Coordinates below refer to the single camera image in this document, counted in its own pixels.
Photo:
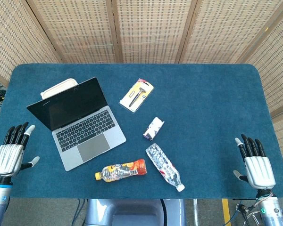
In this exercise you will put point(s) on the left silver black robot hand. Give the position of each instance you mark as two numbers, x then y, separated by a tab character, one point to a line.
9	157

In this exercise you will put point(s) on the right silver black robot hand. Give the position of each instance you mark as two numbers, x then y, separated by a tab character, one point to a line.
259	169

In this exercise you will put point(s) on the grey laptop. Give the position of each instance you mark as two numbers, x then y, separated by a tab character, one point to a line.
85	134

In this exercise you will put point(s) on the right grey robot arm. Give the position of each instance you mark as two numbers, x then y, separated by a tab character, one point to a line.
270	209

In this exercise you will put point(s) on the metal table leg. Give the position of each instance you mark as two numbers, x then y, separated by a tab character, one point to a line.
195	212

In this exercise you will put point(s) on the blue table mat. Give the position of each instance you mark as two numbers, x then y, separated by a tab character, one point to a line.
202	117

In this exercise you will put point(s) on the beige lidded lunch box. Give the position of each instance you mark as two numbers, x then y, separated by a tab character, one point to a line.
59	87

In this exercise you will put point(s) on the clear water bottle white cap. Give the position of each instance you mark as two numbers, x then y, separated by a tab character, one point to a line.
163	163

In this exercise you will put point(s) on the small purple black carton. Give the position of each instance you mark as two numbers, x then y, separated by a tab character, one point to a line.
153	128

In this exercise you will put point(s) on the orange juice bottle yellow cap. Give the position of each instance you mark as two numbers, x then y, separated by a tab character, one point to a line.
122	171

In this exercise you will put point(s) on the grey robot torso base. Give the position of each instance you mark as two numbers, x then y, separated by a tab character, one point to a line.
134	212

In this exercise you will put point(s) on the razor in yellow blister pack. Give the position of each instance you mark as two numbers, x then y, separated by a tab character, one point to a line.
136	95

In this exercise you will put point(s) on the woven rattan folding screen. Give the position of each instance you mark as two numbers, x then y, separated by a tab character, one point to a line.
151	28

